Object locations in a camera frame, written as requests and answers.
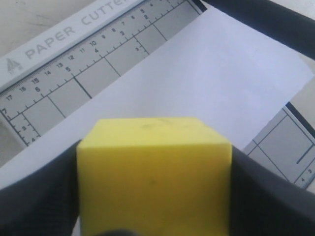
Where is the grey paper cutter base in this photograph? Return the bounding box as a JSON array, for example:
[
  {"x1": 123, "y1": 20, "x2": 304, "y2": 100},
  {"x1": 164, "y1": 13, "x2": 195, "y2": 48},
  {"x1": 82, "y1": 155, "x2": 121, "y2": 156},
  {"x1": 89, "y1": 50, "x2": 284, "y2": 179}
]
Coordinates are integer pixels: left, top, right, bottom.
[{"x1": 0, "y1": 0, "x2": 315, "y2": 188}]

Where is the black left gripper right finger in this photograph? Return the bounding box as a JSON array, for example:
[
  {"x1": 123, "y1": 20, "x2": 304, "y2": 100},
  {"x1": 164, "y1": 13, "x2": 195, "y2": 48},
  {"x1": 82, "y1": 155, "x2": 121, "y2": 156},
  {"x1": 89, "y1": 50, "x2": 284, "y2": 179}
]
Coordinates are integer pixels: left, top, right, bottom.
[{"x1": 229, "y1": 147, "x2": 315, "y2": 236}]

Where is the yellow foam cube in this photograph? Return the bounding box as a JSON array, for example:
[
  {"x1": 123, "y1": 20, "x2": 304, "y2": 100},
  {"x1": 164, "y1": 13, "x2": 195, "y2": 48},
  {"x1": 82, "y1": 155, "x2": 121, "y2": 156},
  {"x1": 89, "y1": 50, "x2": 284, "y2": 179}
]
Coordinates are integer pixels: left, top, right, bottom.
[{"x1": 77, "y1": 118, "x2": 232, "y2": 236}]

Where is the white paper sheet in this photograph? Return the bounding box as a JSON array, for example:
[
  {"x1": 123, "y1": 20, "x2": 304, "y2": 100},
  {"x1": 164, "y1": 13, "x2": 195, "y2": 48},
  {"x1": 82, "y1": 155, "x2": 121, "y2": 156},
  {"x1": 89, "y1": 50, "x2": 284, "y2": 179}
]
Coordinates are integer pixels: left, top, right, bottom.
[{"x1": 0, "y1": 6, "x2": 312, "y2": 169}]

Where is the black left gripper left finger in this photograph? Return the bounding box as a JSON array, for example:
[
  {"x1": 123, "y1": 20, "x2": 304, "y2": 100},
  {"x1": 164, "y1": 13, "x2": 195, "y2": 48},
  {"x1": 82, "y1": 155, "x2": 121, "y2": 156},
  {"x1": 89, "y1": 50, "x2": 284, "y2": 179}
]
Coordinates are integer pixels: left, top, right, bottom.
[{"x1": 0, "y1": 142, "x2": 79, "y2": 236}]

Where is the black cutter blade handle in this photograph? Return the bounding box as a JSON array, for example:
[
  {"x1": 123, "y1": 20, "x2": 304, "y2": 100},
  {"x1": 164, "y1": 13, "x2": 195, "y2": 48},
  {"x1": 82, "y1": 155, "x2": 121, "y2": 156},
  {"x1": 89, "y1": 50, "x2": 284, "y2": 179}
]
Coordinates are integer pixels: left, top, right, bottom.
[{"x1": 206, "y1": 0, "x2": 315, "y2": 59}]

